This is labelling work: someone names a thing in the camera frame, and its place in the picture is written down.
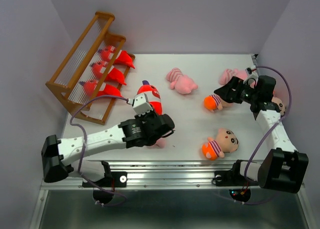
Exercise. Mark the wooden tiered shelf rack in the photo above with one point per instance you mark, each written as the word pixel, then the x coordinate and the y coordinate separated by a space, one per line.
pixel 64 83

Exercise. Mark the pink striped pig plush back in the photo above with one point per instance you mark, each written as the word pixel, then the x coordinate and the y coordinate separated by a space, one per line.
pixel 180 82

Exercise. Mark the boy doll orange pants front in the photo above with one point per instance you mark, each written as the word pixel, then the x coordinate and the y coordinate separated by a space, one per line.
pixel 225 142

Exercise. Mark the boy doll orange pants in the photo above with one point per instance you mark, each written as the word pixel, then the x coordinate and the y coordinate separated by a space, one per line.
pixel 225 142
pixel 214 102
pixel 280 105

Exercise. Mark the pink striped pig plush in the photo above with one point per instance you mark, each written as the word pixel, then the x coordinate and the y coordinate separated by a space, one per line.
pixel 180 82
pixel 160 143
pixel 229 73

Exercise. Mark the boy doll orange pants middle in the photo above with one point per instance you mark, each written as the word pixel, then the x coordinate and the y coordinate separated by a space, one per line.
pixel 214 102

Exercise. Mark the boy doll orange pants right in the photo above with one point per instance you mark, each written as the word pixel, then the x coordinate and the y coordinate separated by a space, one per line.
pixel 280 105

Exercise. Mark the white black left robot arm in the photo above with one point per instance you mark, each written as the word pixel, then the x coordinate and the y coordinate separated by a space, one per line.
pixel 57 155

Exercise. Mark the pink striped pig plush right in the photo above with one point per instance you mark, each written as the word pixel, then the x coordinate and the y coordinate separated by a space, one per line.
pixel 229 73

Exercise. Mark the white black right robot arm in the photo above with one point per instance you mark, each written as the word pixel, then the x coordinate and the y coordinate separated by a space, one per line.
pixel 284 168

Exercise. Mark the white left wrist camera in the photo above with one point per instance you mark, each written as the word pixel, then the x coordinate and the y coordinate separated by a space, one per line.
pixel 141 104

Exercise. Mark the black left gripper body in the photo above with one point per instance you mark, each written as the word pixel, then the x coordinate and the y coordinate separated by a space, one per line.
pixel 145 117

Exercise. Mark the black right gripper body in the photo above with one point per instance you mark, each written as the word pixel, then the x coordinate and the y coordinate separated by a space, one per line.
pixel 242 92

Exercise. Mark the pink striped pig plush front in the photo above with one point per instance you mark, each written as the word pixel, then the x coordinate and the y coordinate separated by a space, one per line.
pixel 160 143

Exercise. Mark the red shark plush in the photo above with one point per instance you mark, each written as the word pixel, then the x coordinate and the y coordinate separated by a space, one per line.
pixel 122 58
pixel 89 87
pixel 114 74
pixel 153 96

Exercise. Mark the aluminium front mounting rail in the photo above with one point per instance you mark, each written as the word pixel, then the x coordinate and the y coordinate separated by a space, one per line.
pixel 166 175

